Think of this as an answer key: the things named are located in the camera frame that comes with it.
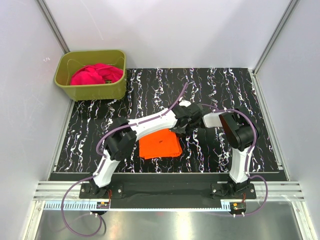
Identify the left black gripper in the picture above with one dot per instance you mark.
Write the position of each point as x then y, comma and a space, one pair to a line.
178, 130

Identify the orange t shirt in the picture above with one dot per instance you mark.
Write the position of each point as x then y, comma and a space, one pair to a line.
161, 144

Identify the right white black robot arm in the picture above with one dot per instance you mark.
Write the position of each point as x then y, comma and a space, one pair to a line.
241, 135

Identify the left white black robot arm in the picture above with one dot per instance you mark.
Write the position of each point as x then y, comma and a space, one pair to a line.
118, 143

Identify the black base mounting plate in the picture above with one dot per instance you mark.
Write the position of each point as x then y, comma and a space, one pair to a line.
171, 177

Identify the right orange connector box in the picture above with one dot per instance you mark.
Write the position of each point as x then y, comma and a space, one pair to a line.
239, 206

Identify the orange connector box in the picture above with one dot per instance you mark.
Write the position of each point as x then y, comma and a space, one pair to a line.
239, 206
103, 204

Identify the magenta pink t shirt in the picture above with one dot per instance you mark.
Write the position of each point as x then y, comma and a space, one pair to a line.
96, 74

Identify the left orange connector box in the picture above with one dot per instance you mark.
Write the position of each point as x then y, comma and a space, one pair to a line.
103, 204

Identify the olive green plastic bin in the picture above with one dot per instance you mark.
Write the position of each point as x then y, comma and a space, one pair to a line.
72, 61

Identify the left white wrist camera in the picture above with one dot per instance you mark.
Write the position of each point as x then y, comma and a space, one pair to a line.
184, 103

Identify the aluminium frame rail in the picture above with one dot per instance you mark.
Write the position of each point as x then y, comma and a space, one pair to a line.
159, 196

